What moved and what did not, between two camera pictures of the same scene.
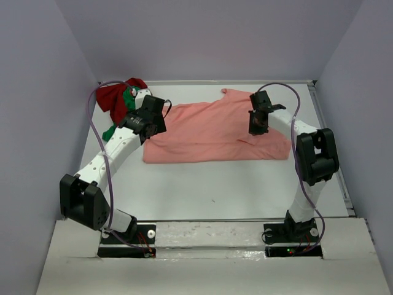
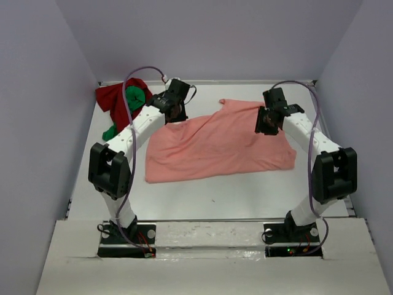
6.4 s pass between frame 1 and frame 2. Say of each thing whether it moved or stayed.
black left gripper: moved
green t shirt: stayed
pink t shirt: moved
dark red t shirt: stayed
